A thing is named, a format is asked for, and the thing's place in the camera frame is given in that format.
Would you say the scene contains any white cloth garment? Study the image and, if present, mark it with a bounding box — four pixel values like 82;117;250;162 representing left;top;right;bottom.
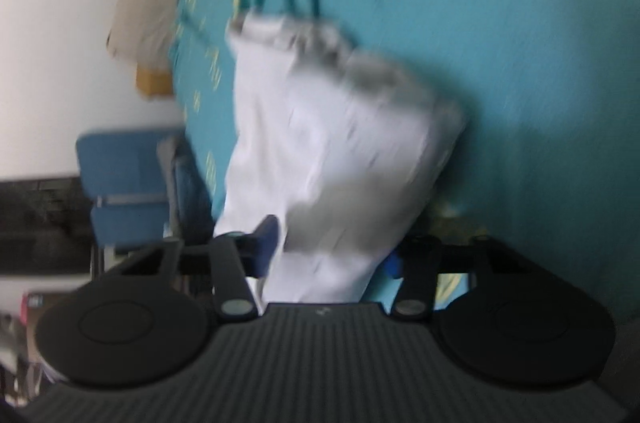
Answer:
216;13;465;306

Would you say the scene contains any dark blue clothes pile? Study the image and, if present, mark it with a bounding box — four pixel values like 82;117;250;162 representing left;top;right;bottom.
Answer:
156;134;215;245

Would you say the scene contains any blue chair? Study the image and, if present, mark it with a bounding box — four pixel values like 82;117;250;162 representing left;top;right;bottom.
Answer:
76;128;182;247

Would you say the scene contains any wooden bed headboard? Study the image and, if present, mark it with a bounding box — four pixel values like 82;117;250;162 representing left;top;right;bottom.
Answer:
134;66;174;99

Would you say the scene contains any dark desk with clutter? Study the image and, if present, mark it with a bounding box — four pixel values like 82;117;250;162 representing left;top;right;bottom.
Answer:
1;176;94;406

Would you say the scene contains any teal patterned bed sheet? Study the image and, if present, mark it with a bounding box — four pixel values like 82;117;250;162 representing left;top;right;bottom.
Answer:
170;0;639;321

